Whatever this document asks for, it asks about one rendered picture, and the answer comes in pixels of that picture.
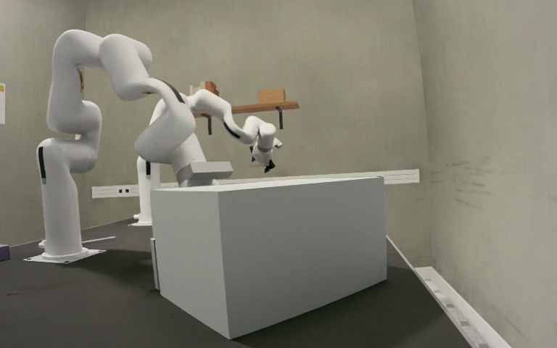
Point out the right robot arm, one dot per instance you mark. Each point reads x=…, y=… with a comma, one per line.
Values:
x=170, y=139

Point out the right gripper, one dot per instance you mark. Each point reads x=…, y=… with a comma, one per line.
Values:
x=186, y=183

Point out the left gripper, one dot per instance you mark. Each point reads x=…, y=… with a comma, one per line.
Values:
x=264, y=158

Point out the small purple block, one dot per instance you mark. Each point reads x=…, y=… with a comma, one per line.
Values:
x=4, y=252

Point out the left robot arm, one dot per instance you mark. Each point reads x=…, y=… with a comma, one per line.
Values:
x=149, y=173

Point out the grey cabinet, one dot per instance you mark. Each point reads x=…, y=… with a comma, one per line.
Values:
x=241, y=257

